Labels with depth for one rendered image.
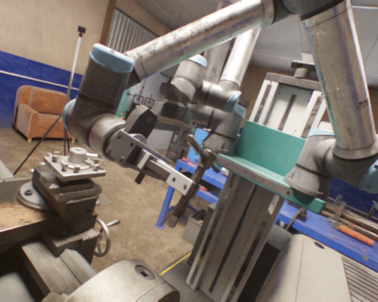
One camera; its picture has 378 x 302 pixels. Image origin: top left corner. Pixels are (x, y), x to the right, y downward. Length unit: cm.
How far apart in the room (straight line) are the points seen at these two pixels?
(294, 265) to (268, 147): 90
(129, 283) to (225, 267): 121
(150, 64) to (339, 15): 49
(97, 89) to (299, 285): 46
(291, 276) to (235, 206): 108
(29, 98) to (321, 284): 479
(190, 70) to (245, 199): 86
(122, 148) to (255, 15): 55
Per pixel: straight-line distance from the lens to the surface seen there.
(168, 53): 63
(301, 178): 100
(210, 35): 67
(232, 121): 111
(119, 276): 37
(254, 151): 120
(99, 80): 49
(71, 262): 91
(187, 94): 70
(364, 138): 83
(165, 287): 39
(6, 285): 103
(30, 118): 435
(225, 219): 142
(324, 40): 70
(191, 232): 256
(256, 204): 132
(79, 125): 50
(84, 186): 86
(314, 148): 99
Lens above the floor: 148
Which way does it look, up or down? 12 degrees down
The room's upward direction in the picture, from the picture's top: 19 degrees clockwise
